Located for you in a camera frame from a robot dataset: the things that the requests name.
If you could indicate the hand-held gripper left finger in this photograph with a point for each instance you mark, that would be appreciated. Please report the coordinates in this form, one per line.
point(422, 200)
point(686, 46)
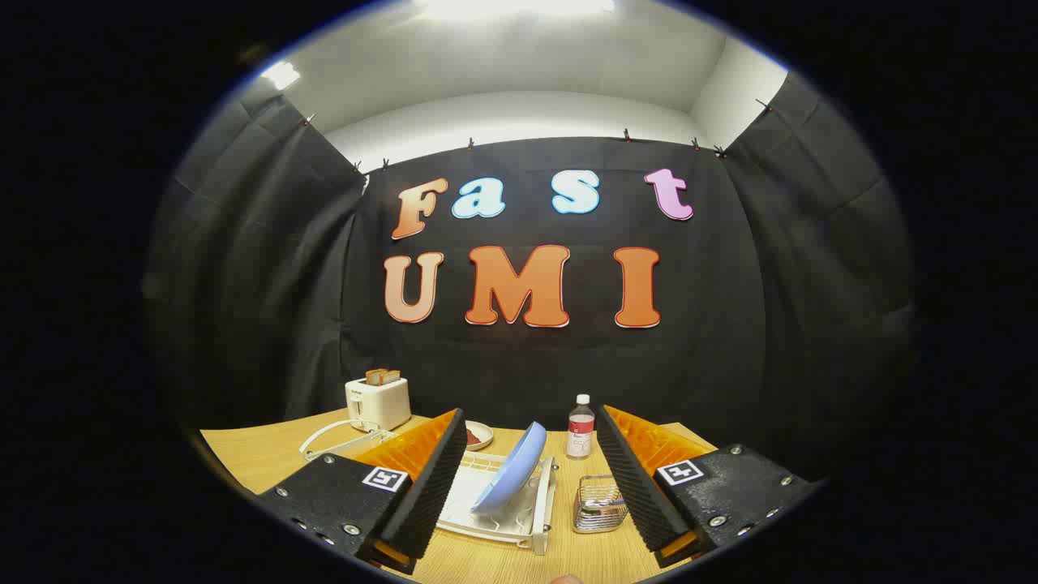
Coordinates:
point(430, 478)

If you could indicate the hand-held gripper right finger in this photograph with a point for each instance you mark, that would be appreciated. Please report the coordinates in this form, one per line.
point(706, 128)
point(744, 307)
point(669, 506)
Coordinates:
point(636, 487)

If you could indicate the blue plate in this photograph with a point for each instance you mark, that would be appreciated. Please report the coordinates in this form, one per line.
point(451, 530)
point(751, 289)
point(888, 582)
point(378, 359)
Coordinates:
point(511, 470)

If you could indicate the small round white dish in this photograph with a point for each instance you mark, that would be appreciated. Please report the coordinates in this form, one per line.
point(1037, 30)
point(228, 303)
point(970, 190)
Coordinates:
point(484, 434)

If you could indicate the red food piece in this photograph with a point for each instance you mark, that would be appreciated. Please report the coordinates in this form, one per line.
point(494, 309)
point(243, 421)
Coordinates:
point(472, 438)

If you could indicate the clear bottle red label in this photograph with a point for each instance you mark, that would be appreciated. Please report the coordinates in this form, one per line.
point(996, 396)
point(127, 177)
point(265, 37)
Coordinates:
point(580, 430)

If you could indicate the white toaster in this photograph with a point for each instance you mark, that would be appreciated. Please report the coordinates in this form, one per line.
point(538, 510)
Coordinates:
point(381, 405)

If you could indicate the black backdrop cloth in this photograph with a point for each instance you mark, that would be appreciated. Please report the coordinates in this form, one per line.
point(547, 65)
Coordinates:
point(730, 324)

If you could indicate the ceiling light panel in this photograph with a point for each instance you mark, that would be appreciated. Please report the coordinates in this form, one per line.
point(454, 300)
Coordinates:
point(280, 75)

